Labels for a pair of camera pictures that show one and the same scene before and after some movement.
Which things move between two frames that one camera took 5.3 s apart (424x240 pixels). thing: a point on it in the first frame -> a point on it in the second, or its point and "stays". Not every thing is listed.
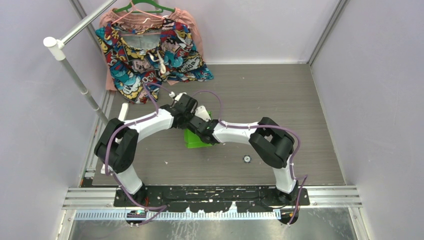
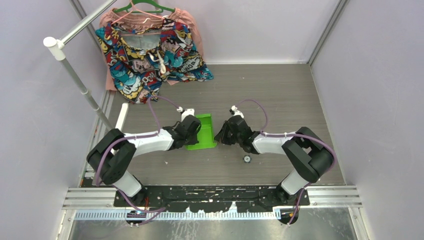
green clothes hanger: x=126 y=8 stays
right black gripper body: x=208 y=122 -> x=228 y=137
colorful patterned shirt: x=140 y=58 stays
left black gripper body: x=188 y=116 -> x=192 y=139
